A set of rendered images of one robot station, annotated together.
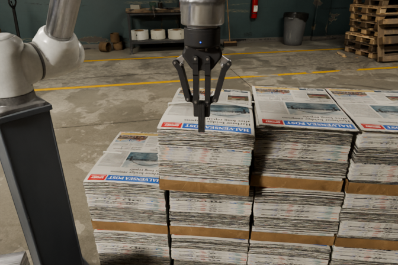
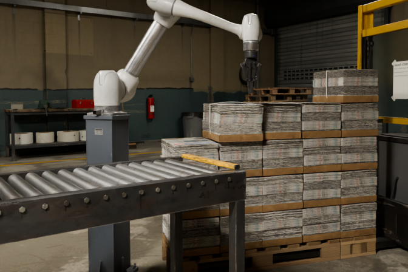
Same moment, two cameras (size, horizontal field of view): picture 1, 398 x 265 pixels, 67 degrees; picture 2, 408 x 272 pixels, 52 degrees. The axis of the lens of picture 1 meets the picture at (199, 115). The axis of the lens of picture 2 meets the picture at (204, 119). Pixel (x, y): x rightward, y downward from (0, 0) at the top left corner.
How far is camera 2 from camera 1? 192 cm
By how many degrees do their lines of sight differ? 30
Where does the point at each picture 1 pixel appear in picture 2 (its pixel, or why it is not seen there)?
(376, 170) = (313, 123)
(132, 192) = (200, 150)
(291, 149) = (277, 116)
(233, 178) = (255, 131)
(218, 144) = (248, 111)
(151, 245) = not seen: hidden behind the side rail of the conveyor
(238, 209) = (255, 155)
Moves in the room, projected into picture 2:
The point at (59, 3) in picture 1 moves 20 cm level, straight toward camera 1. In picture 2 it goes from (143, 54) to (164, 52)
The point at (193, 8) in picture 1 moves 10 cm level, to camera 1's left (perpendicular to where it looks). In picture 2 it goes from (251, 44) to (235, 43)
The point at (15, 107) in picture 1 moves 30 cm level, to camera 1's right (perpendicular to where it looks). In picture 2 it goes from (116, 112) to (164, 111)
